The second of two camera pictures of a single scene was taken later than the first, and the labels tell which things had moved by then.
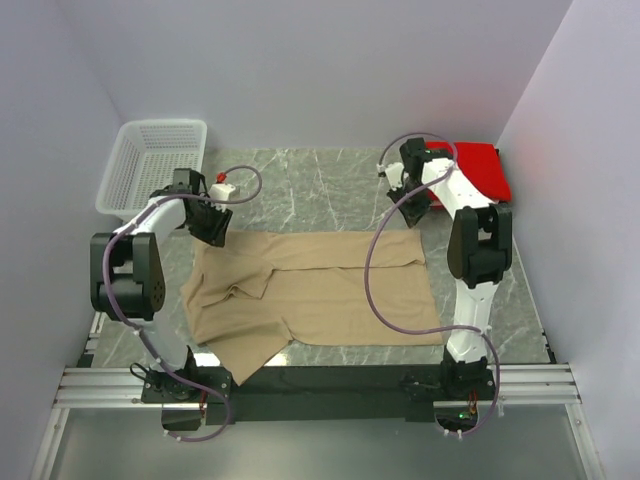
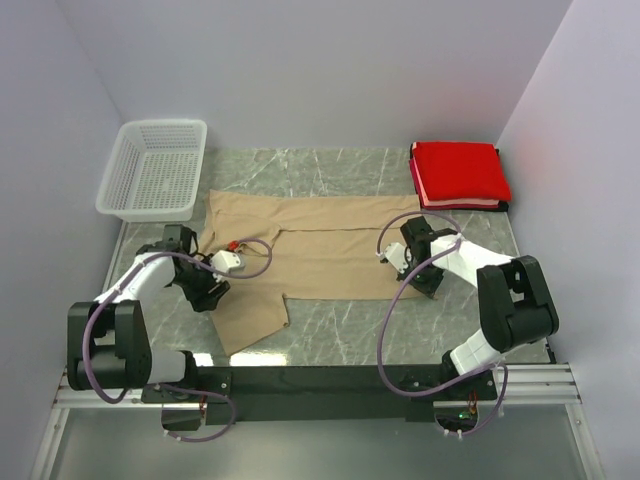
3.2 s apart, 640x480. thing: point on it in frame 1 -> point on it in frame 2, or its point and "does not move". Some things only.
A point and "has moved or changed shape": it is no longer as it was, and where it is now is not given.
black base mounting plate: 319,394 does not move
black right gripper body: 404,189 -> 428,279
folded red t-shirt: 481,162 does not move
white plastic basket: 143,158 does not move
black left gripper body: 207,215 -> 196,284
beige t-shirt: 256,294 has moved or changed shape
